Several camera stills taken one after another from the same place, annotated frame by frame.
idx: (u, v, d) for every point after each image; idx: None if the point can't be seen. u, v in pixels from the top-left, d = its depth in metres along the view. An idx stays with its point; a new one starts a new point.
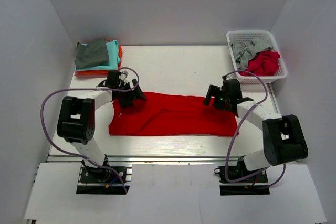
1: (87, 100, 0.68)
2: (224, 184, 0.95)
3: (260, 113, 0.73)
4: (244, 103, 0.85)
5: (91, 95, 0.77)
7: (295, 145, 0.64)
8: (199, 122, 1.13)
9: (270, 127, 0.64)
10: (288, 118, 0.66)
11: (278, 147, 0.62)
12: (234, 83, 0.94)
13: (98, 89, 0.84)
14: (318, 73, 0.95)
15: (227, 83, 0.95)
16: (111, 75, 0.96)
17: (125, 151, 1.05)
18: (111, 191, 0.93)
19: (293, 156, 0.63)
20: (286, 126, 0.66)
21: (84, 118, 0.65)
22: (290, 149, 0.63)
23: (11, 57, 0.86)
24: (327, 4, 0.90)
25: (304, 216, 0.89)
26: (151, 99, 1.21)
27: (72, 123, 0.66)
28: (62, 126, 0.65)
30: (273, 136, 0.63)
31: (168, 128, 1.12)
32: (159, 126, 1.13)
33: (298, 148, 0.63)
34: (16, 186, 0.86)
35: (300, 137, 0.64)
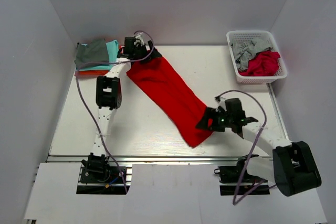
1: (115, 81, 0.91)
2: (224, 184, 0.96)
3: (268, 139, 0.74)
4: (249, 125, 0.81)
5: (116, 73, 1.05)
7: (307, 174, 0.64)
8: (183, 115, 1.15)
9: (282, 159, 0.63)
10: (298, 145, 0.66)
11: (291, 178, 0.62)
12: (236, 103, 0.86)
13: (121, 63, 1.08)
14: (317, 73, 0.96)
15: (228, 103, 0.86)
16: (126, 43, 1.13)
17: (123, 151, 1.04)
18: (111, 191, 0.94)
19: (305, 185, 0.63)
20: (296, 152, 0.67)
21: (114, 93, 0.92)
22: (302, 178, 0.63)
23: (11, 57, 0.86)
24: (326, 4, 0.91)
25: (304, 217, 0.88)
26: (168, 72, 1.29)
27: (105, 96, 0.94)
28: (99, 97, 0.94)
30: (286, 168, 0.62)
31: (157, 96, 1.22)
32: (157, 92, 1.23)
33: (310, 177, 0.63)
34: (16, 185, 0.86)
35: (313, 166, 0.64)
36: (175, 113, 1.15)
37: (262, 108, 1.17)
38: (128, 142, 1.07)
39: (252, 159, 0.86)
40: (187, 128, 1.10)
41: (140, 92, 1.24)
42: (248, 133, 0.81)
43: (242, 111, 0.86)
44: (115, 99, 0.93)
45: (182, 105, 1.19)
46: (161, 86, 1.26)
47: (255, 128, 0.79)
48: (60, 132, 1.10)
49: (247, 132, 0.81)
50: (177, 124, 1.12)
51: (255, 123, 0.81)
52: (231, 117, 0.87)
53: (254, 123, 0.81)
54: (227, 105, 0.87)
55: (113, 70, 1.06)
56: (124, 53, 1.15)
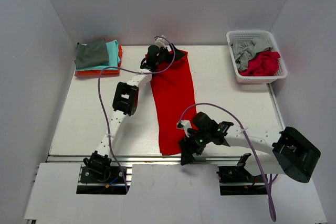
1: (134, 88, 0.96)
2: (223, 183, 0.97)
3: (258, 139, 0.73)
4: (230, 132, 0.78)
5: (136, 81, 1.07)
7: (307, 152, 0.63)
8: (170, 122, 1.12)
9: (285, 155, 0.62)
10: (286, 131, 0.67)
11: (300, 166, 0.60)
12: (203, 117, 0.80)
13: (142, 74, 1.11)
14: (317, 73, 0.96)
15: (196, 121, 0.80)
16: (150, 57, 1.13)
17: (125, 151, 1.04)
18: (111, 191, 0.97)
19: (313, 163, 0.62)
20: (288, 138, 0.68)
21: (130, 100, 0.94)
22: (307, 159, 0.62)
23: (11, 57, 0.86)
24: (327, 4, 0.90)
25: (304, 216, 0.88)
26: (184, 84, 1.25)
27: (122, 102, 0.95)
28: (115, 102, 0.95)
30: (291, 160, 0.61)
31: (160, 94, 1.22)
32: (164, 94, 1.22)
33: (312, 153, 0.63)
34: (16, 185, 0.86)
35: (308, 143, 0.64)
36: (167, 118, 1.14)
37: (262, 108, 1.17)
38: (127, 141, 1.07)
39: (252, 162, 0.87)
40: (166, 134, 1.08)
41: (148, 84, 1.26)
42: (233, 140, 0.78)
43: (213, 121, 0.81)
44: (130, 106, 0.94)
45: (177, 113, 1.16)
46: (169, 86, 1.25)
47: (238, 132, 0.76)
48: (61, 133, 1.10)
49: (232, 141, 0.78)
50: (159, 126, 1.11)
51: (233, 127, 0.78)
52: (206, 132, 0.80)
53: (231, 127, 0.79)
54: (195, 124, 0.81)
55: (134, 78, 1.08)
56: (147, 65, 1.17)
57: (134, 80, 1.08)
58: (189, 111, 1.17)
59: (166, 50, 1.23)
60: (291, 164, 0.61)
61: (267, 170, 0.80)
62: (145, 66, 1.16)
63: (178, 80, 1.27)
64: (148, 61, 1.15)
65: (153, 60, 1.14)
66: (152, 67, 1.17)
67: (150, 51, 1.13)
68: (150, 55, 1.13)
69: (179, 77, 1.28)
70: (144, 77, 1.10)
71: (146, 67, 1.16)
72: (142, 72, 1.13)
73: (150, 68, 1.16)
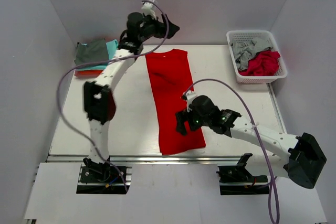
1: (105, 90, 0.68)
2: (223, 183, 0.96)
3: (271, 141, 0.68)
4: (237, 125, 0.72)
5: (108, 76, 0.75)
7: (318, 159, 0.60)
8: (169, 121, 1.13)
9: (302, 161, 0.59)
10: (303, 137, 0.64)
11: (312, 176, 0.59)
12: (206, 102, 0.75)
13: (118, 60, 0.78)
14: (317, 72, 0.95)
15: (199, 106, 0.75)
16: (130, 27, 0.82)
17: (124, 151, 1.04)
18: (111, 190, 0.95)
19: (320, 171, 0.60)
20: (302, 145, 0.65)
21: (103, 106, 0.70)
22: (316, 166, 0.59)
23: (11, 56, 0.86)
24: (327, 4, 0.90)
25: (304, 216, 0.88)
26: (181, 83, 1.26)
27: (94, 107, 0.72)
28: (87, 107, 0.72)
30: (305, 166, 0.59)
31: (160, 94, 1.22)
32: (162, 93, 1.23)
33: (322, 161, 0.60)
34: (16, 185, 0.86)
35: (320, 151, 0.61)
36: (166, 117, 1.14)
37: (262, 108, 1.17)
38: (127, 141, 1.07)
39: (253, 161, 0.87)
40: (166, 135, 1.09)
41: (148, 84, 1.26)
42: (238, 134, 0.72)
43: (216, 107, 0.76)
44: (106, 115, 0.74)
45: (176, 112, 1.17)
46: (168, 86, 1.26)
47: (248, 128, 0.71)
48: (61, 133, 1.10)
49: (237, 134, 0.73)
50: (159, 127, 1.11)
51: (240, 119, 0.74)
52: (208, 119, 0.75)
53: (239, 119, 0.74)
54: (197, 109, 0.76)
55: (106, 72, 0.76)
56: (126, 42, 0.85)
57: (106, 74, 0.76)
58: None
59: (155, 21, 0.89)
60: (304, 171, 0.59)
61: None
62: (123, 44, 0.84)
63: (177, 79, 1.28)
64: (129, 34, 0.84)
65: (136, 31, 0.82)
66: (135, 43, 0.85)
67: (130, 19, 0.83)
68: (130, 25, 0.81)
69: (178, 76, 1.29)
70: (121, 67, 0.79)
71: (125, 45, 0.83)
72: (116, 58, 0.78)
73: (133, 44, 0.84)
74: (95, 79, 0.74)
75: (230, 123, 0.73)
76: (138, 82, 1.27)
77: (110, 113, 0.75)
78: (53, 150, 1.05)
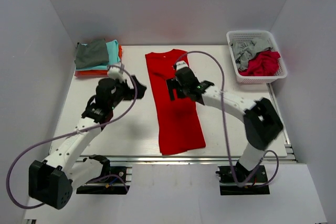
1: (55, 173, 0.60)
2: (224, 183, 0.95)
3: (232, 103, 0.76)
4: (208, 91, 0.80)
5: (64, 152, 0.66)
7: (273, 124, 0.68)
8: (168, 122, 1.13)
9: (251, 119, 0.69)
10: (261, 102, 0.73)
11: (262, 134, 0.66)
12: (186, 72, 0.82)
13: (79, 132, 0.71)
14: (317, 73, 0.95)
15: (179, 75, 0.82)
16: (101, 93, 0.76)
17: (124, 152, 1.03)
18: (111, 191, 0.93)
19: (274, 134, 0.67)
20: (260, 108, 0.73)
21: (52, 190, 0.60)
22: (270, 128, 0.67)
23: (11, 57, 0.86)
24: (326, 4, 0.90)
25: (304, 216, 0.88)
26: None
27: (42, 192, 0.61)
28: (33, 193, 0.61)
30: (254, 123, 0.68)
31: (160, 94, 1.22)
32: (162, 94, 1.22)
33: (276, 126, 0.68)
34: (16, 186, 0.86)
35: (276, 117, 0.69)
36: (165, 118, 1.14)
37: None
38: (127, 140, 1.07)
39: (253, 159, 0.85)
40: (166, 135, 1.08)
41: (148, 84, 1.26)
42: (209, 99, 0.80)
43: (196, 77, 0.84)
44: (56, 200, 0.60)
45: (175, 113, 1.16)
46: None
47: (216, 94, 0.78)
48: (60, 132, 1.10)
49: (208, 99, 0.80)
50: (159, 126, 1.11)
51: (212, 88, 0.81)
52: (186, 88, 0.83)
53: (211, 87, 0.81)
54: (178, 77, 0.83)
55: (62, 148, 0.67)
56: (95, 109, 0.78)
57: (61, 151, 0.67)
58: (187, 110, 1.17)
59: (124, 85, 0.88)
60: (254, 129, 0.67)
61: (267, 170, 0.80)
62: (90, 113, 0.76)
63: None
64: (99, 100, 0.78)
65: (107, 98, 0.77)
66: (103, 109, 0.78)
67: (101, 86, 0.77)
68: (100, 92, 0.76)
69: None
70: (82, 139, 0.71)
71: (93, 112, 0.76)
72: (77, 129, 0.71)
73: (100, 112, 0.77)
74: (48, 158, 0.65)
75: (202, 90, 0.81)
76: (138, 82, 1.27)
77: (62, 199, 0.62)
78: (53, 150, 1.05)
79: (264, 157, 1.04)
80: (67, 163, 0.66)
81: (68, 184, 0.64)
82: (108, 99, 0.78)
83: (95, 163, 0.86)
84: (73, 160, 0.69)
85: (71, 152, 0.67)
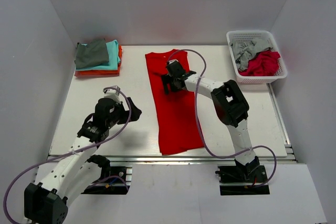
1: (50, 196, 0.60)
2: (224, 183, 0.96)
3: (206, 85, 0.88)
4: (190, 77, 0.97)
5: (60, 174, 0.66)
7: (239, 103, 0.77)
8: (168, 122, 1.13)
9: (218, 97, 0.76)
10: (228, 83, 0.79)
11: (228, 110, 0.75)
12: (174, 64, 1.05)
13: (75, 152, 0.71)
14: (317, 73, 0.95)
15: (168, 67, 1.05)
16: (100, 111, 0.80)
17: (124, 153, 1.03)
18: (111, 191, 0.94)
19: (240, 112, 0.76)
20: (228, 89, 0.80)
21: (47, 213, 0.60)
22: (236, 107, 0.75)
23: (11, 57, 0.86)
24: (326, 4, 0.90)
25: (304, 216, 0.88)
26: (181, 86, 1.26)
27: (38, 213, 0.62)
28: (29, 214, 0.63)
30: (221, 101, 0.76)
31: (159, 94, 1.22)
32: (161, 94, 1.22)
33: (242, 105, 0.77)
34: (16, 186, 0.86)
35: (241, 96, 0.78)
36: (165, 117, 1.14)
37: (262, 108, 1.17)
38: (127, 140, 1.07)
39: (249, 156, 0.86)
40: (166, 135, 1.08)
41: (148, 85, 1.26)
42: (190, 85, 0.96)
43: (182, 68, 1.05)
44: (51, 221, 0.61)
45: (175, 113, 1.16)
46: None
47: (195, 79, 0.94)
48: (61, 132, 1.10)
49: (189, 85, 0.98)
50: (159, 127, 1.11)
51: (193, 75, 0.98)
52: (174, 77, 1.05)
53: (193, 75, 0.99)
54: (168, 70, 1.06)
55: (56, 170, 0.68)
56: (91, 126, 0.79)
57: (56, 173, 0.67)
58: (187, 110, 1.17)
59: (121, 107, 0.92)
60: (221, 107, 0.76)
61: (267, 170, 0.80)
62: (87, 130, 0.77)
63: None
64: (96, 118, 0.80)
65: (104, 116, 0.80)
66: (99, 128, 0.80)
67: (100, 104, 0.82)
68: (100, 110, 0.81)
69: None
70: (77, 160, 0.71)
71: (90, 129, 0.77)
72: (72, 150, 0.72)
73: (95, 130, 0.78)
74: (43, 180, 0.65)
75: (186, 77, 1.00)
76: (138, 82, 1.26)
77: (57, 219, 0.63)
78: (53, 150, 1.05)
79: (264, 157, 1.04)
80: (63, 185, 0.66)
81: (64, 205, 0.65)
82: (105, 119, 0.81)
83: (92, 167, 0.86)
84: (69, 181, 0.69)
85: (66, 174, 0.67)
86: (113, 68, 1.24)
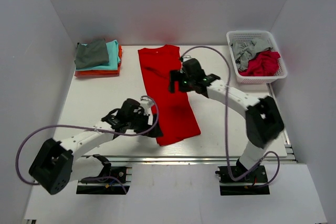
1: (65, 155, 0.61)
2: (224, 183, 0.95)
3: (236, 98, 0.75)
4: (213, 85, 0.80)
5: (78, 141, 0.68)
7: (274, 123, 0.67)
8: (163, 114, 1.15)
9: (253, 116, 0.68)
10: (264, 100, 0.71)
11: (262, 132, 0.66)
12: (193, 63, 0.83)
13: (95, 130, 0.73)
14: (317, 72, 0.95)
15: (186, 65, 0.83)
16: (125, 106, 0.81)
17: (122, 152, 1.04)
18: (111, 191, 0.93)
19: (276, 133, 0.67)
20: (263, 106, 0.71)
21: (55, 170, 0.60)
22: (272, 128, 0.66)
23: (11, 57, 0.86)
24: (327, 4, 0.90)
25: (304, 216, 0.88)
26: None
27: (43, 171, 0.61)
28: (34, 170, 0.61)
30: (255, 120, 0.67)
31: (152, 87, 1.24)
32: (154, 87, 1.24)
33: (278, 126, 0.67)
34: (16, 185, 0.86)
35: (277, 116, 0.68)
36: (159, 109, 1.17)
37: None
38: (128, 141, 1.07)
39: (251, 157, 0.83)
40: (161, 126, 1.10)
41: (144, 83, 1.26)
42: (213, 93, 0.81)
43: (202, 68, 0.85)
44: (53, 183, 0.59)
45: (168, 104, 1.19)
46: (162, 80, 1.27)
47: (221, 87, 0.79)
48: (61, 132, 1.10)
49: (212, 92, 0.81)
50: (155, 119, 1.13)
51: (218, 81, 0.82)
52: (192, 79, 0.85)
53: (217, 81, 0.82)
54: (185, 68, 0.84)
55: (77, 137, 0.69)
56: (113, 118, 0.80)
57: (76, 139, 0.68)
58: (180, 100, 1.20)
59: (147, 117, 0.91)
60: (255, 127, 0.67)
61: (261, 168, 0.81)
62: (109, 118, 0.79)
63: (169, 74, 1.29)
64: (120, 114, 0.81)
65: (127, 114, 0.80)
66: (120, 122, 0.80)
67: (127, 102, 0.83)
68: (126, 105, 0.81)
69: None
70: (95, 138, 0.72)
71: (112, 119, 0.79)
72: (95, 127, 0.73)
73: (116, 121, 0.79)
74: (62, 141, 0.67)
75: (208, 82, 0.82)
76: (138, 82, 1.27)
77: (57, 184, 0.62)
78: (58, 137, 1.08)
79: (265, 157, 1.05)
80: (76, 153, 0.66)
81: (69, 173, 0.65)
82: (126, 117, 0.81)
83: (95, 162, 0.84)
84: (82, 153, 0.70)
85: (83, 144, 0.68)
86: (113, 68, 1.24)
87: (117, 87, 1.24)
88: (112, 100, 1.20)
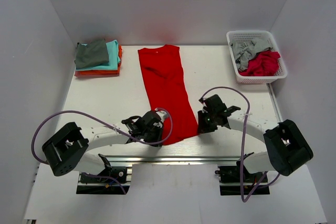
1: (81, 142, 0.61)
2: (224, 183, 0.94)
3: (255, 124, 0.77)
4: (233, 115, 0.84)
5: (94, 134, 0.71)
7: (300, 149, 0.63)
8: None
9: (273, 141, 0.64)
10: (284, 124, 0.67)
11: (286, 158, 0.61)
12: (214, 98, 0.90)
13: (115, 129, 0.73)
14: (318, 72, 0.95)
15: (207, 100, 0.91)
16: (147, 116, 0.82)
17: (122, 152, 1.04)
18: (111, 191, 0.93)
19: (302, 161, 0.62)
20: (284, 131, 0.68)
21: (67, 155, 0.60)
22: (297, 154, 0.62)
23: (11, 57, 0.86)
24: (327, 4, 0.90)
25: (304, 216, 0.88)
26: (176, 79, 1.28)
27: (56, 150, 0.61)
28: (49, 145, 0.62)
30: (277, 146, 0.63)
31: (153, 87, 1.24)
32: (154, 87, 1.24)
33: (304, 151, 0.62)
34: (16, 185, 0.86)
35: (302, 141, 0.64)
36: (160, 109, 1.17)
37: (262, 108, 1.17)
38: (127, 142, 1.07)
39: (250, 157, 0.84)
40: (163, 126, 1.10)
41: (144, 83, 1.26)
42: (234, 124, 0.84)
43: (223, 103, 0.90)
44: (61, 164, 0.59)
45: (169, 104, 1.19)
46: (162, 80, 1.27)
47: (240, 116, 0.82)
48: None
49: (233, 121, 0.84)
50: None
51: (238, 111, 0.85)
52: (214, 113, 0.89)
53: (237, 111, 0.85)
54: (207, 103, 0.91)
55: (96, 130, 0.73)
56: (132, 124, 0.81)
57: (94, 130, 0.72)
58: (180, 100, 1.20)
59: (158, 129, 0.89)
60: (276, 152, 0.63)
61: (260, 168, 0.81)
62: (129, 123, 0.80)
63: (169, 73, 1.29)
64: (139, 124, 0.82)
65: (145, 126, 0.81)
66: (138, 129, 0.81)
67: (150, 113, 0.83)
68: (148, 116, 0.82)
69: (173, 72, 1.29)
70: (112, 135, 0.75)
71: (131, 124, 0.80)
72: (115, 126, 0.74)
73: (135, 128, 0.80)
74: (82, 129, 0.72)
75: (229, 113, 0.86)
76: (138, 82, 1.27)
77: (64, 168, 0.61)
78: (62, 121, 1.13)
79: None
80: (91, 142, 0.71)
81: (77, 161, 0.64)
82: (144, 129, 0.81)
83: (99, 161, 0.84)
84: (96, 145, 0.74)
85: (100, 137, 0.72)
86: (113, 68, 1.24)
87: (117, 87, 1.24)
88: (112, 100, 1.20)
